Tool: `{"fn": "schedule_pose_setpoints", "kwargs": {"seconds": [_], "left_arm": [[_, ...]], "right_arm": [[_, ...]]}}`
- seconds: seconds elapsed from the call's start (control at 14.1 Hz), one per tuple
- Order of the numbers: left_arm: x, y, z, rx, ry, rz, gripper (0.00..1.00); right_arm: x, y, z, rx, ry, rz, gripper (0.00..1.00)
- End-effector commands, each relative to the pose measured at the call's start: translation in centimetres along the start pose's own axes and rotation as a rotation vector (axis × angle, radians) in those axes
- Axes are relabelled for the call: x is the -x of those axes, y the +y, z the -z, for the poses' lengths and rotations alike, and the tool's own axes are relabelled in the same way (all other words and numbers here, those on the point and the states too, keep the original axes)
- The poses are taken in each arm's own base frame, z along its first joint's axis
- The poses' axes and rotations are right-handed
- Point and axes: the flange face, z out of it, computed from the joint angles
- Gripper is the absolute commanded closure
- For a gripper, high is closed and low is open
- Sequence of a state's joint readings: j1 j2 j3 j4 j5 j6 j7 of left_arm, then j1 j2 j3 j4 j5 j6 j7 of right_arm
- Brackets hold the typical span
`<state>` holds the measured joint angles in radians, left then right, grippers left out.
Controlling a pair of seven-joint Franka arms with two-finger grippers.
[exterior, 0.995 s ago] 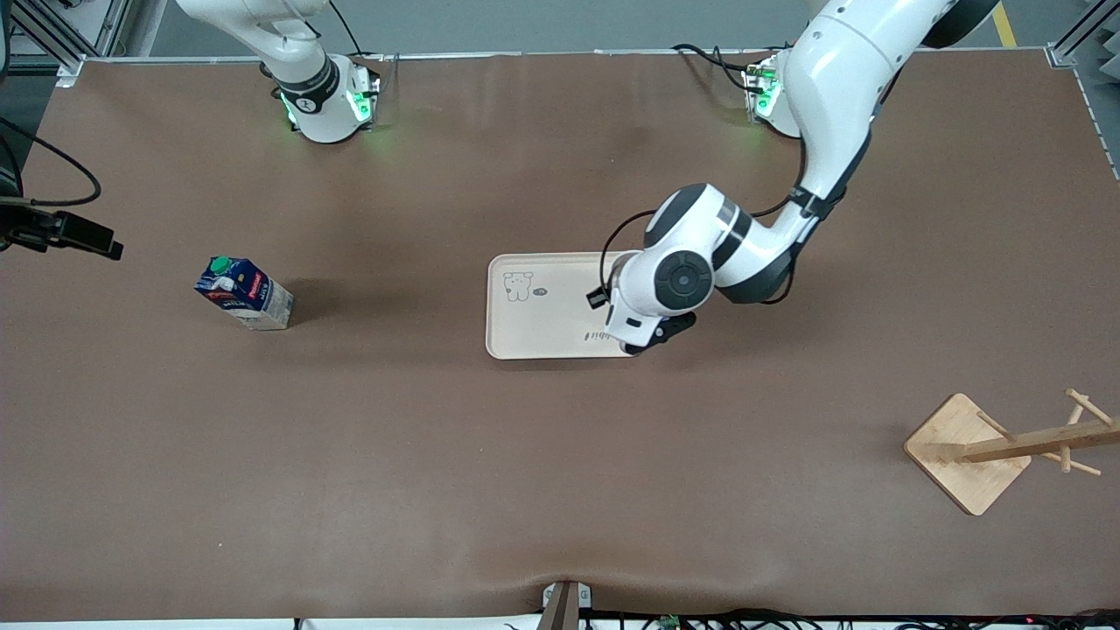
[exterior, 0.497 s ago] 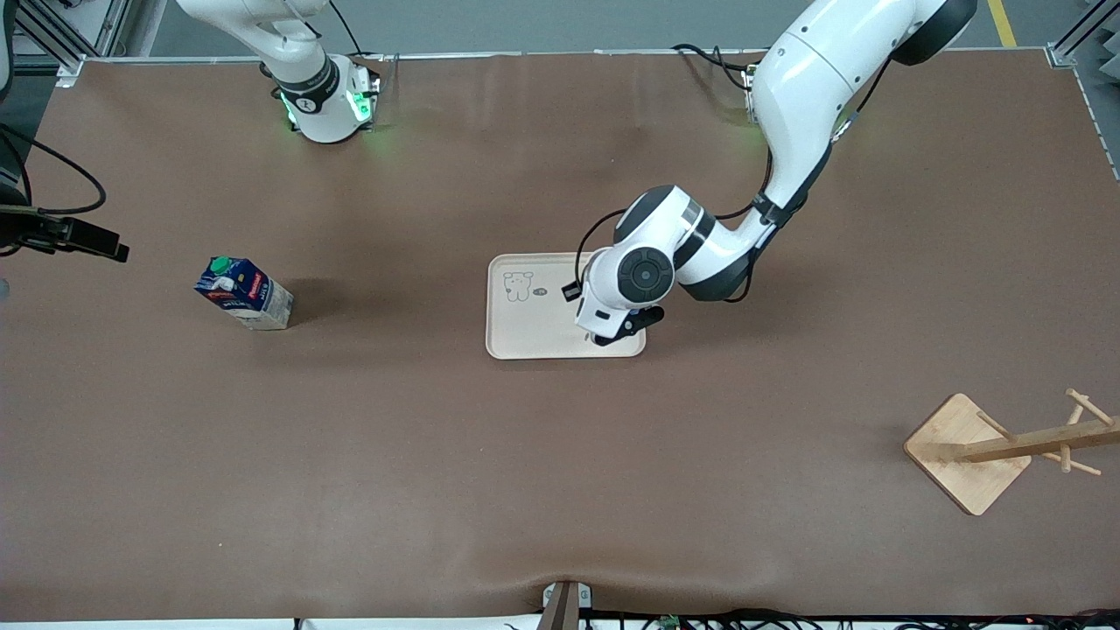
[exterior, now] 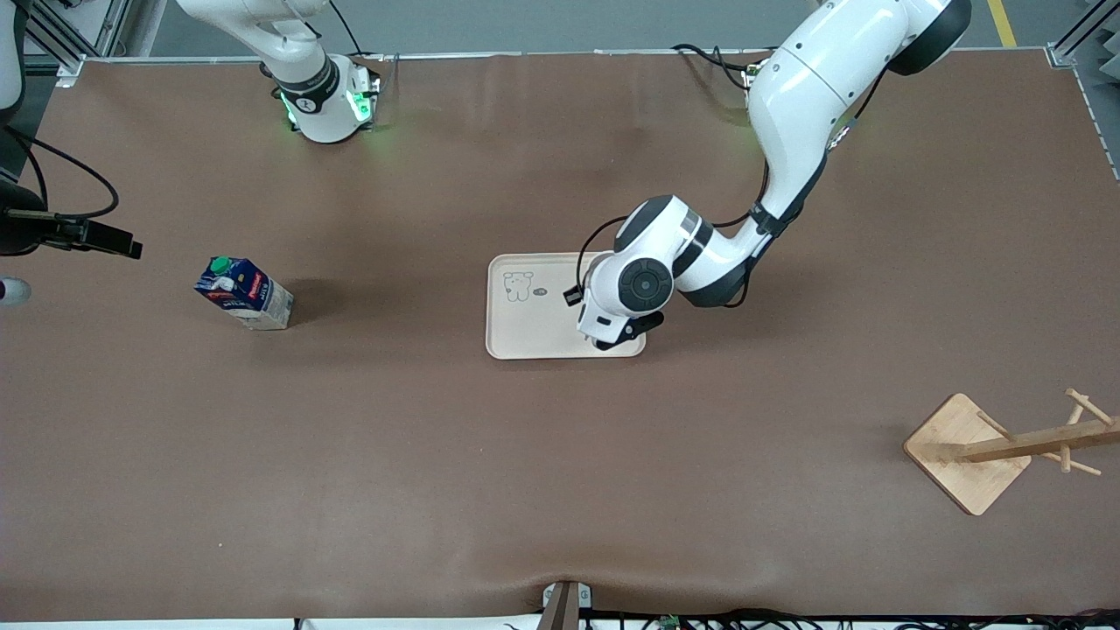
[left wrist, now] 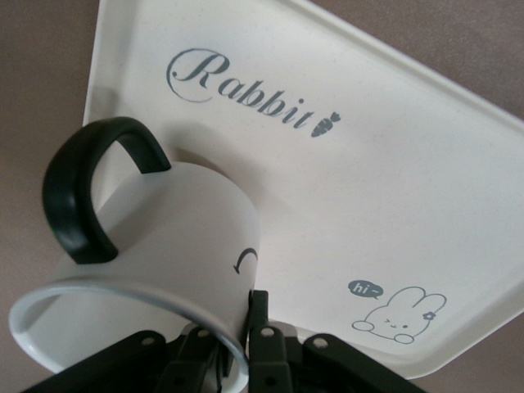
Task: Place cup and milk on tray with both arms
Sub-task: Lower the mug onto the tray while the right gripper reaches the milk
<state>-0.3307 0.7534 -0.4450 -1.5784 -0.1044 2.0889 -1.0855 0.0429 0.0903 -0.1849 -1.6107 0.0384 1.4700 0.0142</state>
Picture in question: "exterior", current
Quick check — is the blue milk carton green cap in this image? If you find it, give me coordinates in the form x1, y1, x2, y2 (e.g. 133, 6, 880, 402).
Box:
194, 255, 295, 332

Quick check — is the cream tray with bear print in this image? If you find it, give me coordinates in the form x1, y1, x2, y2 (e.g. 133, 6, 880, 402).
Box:
486, 252, 648, 361

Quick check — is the wooden cup rack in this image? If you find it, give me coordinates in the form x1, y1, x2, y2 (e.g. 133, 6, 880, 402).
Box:
903, 388, 1120, 516

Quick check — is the brown table mat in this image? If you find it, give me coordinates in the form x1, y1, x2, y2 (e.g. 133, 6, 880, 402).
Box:
0, 50, 1120, 624

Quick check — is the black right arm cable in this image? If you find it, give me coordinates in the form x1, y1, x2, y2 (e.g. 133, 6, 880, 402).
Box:
0, 125, 121, 221

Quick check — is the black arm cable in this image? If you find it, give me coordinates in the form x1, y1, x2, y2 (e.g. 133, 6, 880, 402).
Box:
0, 125, 121, 221
564, 52, 885, 309

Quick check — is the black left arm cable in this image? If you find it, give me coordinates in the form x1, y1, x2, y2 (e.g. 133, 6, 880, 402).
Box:
564, 52, 885, 309

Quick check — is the aluminium frame profile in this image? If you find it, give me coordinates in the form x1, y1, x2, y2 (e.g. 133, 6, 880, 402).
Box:
1046, 0, 1120, 88
22, 0, 132, 87

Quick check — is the metal table edge bracket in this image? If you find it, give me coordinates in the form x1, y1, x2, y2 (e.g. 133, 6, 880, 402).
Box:
542, 581, 592, 630

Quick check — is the black left base cable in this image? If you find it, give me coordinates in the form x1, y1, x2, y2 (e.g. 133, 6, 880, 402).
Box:
672, 42, 755, 88

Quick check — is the black base cable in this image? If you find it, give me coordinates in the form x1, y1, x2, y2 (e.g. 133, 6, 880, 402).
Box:
672, 42, 755, 88
325, 0, 386, 62

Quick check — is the black right base cable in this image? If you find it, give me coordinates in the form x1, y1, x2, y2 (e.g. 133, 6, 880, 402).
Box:
325, 0, 386, 62

